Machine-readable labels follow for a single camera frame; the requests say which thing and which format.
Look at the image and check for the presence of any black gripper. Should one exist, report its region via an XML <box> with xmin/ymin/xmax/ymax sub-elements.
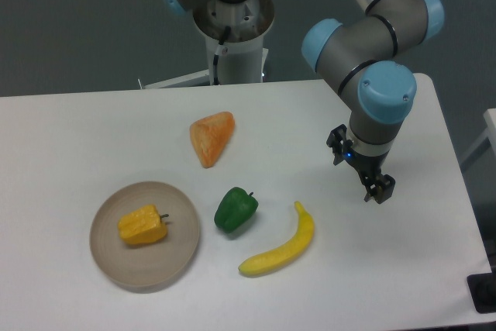
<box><xmin>326</xmin><ymin>124</ymin><xmax>396</xmax><ymax>204</ymax></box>

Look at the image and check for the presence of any yellow bell pepper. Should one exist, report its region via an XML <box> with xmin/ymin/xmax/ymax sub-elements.
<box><xmin>117</xmin><ymin>205</ymin><xmax>168</xmax><ymax>246</ymax></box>

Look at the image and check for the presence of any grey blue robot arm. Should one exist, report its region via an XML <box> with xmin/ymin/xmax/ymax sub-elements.
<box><xmin>164</xmin><ymin>0</ymin><xmax>445</xmax><ymax>203</ymax></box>

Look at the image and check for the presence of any green bell pepper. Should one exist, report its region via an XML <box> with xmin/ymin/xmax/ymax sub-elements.
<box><xmin>214</xmin><ymin>187</ymin><xmax>259</xmax><ymax>233</ymax></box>

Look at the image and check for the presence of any beige round plate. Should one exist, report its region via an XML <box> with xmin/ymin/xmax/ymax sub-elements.
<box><xmin>89</xmin><ymin>181</ymin><xmax>200</xmax><ymax>292</ymax></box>

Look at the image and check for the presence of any yellow banana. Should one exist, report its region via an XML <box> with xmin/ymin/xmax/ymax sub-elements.
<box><xmin>238</xmin><ymin>201</ymin><xmax>315</xmax><ymax>278</ymax></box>

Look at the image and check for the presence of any white furniture at right edge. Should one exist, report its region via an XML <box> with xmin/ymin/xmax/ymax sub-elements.
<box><xmin>459</xmin><ymin>108</ymin><xmax>495</xmax><ymax>172</ymax></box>

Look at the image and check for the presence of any black device at table edge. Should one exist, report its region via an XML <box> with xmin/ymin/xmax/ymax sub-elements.
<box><xmin>467</xmin><ymin>272</ymin><xmax>495</xmax><ymax>314</ymax></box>

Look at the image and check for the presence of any orange triangular bread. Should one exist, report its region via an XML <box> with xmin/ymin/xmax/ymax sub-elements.
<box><xmin>189</xmin><ymin>112</ymin><xmax>236</xmax><ymax>168</ymax></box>

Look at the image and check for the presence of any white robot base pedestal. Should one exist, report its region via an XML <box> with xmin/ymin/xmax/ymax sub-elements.
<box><xmin>140</xmin><ymin>0</ymin><xmax>274</xmax><ymax>89</ymax></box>

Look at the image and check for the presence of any black base cable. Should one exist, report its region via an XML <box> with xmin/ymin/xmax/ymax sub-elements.
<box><xmin>212</xmin><ymin>25</ymin><xmax>233</xmax><ymax>86</ymax></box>

